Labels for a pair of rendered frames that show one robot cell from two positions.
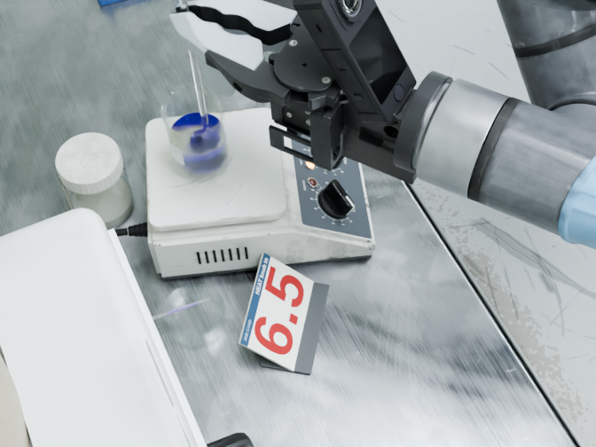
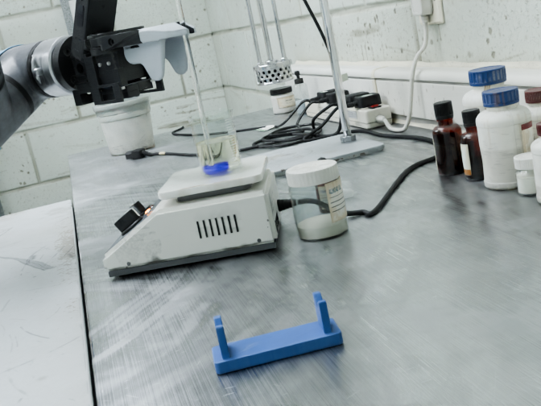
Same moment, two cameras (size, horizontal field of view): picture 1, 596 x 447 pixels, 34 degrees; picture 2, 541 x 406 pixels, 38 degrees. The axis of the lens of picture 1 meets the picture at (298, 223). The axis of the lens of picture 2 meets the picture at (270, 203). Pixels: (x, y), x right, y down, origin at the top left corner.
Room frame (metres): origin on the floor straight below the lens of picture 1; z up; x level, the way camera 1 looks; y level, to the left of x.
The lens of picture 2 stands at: (1.39, 0.28, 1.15)
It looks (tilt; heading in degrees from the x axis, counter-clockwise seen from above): 13 degrees down; 190
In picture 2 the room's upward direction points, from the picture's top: 12 degrees counter-clockwise
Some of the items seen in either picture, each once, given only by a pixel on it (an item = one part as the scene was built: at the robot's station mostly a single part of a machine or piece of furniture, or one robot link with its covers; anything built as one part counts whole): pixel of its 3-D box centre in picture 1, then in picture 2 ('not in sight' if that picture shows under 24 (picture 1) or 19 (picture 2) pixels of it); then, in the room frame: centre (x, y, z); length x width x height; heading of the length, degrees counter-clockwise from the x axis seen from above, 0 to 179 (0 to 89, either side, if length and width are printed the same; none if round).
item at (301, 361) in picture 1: (286, 313); not in sight; (0.39, 0.01, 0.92); 0.09 x 0.06 x 0.04; 166
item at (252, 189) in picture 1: (214, 167); (215, 176); (0.51, 0.07, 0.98); 0.12 x 0.12 x 0.01; 4
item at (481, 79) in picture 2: not in sight; (493, 117); (0.34, 0.41, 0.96); 0.07 x 0.07 x 0.13
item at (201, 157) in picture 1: (199, 131); (214, 142); (0.52, 0.08, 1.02); 0.06 x 0.05 x 0.08; 161
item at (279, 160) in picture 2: not in sight; (285, 159); (0.06, 0.09, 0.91); 0.30 x 0.20 x 0.01; 113
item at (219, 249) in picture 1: (247, 192); (202, 215); (0.51, 0.05, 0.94); 0.22 x 0.13 x 0.08; 94
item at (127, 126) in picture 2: not in sight; (122, 107); (-0.46, -0.35, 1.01); 0.14 x 0.14 x 0.21
